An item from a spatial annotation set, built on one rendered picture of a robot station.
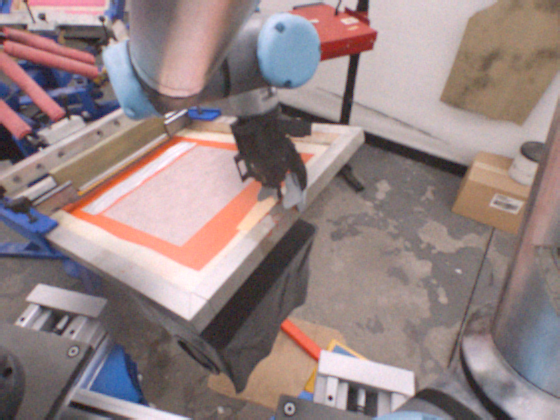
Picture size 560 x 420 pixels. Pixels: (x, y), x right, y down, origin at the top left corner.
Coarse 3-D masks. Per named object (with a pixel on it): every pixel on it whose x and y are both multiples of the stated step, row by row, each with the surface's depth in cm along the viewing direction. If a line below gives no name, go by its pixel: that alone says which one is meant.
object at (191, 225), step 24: (96, 192) 96; (144, 192) 89; (168, 192) 87; (192, 192) 84; (216, 192) 82; (96, 216) 85; (120, 216) 83; (144, 216) 80; (168, 216) 78; (192, 216) 76; (216, 216) 74; (240, 216) 72; (144, 240) 73; (168, 240) 71; (192, 240) 69; (216, 240) 68; (192, 264) 64
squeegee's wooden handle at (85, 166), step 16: (128, 128) 99; (144, 128) 102; (160, 128) 107; (96, 144) 94; (112, 144) 96; (128, 144) 100; (144, 144) 103; (80, 160) 90; (96, 160) 93; (112, 160) 97; (64, 176) 88; (80, 176) 91; (96, 176) 94
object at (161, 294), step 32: (192, 128) 116; (224, 128) 107; (320, 128) 88; (352, 128) 84; (320, 160) 75; (256, 224) 63; (288, 224) 65; (96, 256) 66; (256, 256) 59; (128, 288) 60; (160, 288) 56; (224, 288) 54; (192, 320) 50
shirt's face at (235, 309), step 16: (304, 224) 105; (288, 240) 101; (272, 256) 97; (288, 256) 97; (256, 272) 94; (272, 272) 94; (240, 288) 90; (256, 288) 90; (240, 304) 87; (224, 320) 84; (240, 320) 84; (208, 336) 82; (224, 336) 82
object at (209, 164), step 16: (176, 144) 110; (208, 144) 104; (224, 144) 101; (144, 160) 105; (176, 160) 100; (192, 160) 98; (208, 160) 96; (224, 160) 93; (304, 160) 84; (160, 176) 95; (176, 176) 92; (192, 176) 90; (208, 176) 89; (224, 176) 87; (224, 192) 81; (240, 192) 79; (256, 192) 78
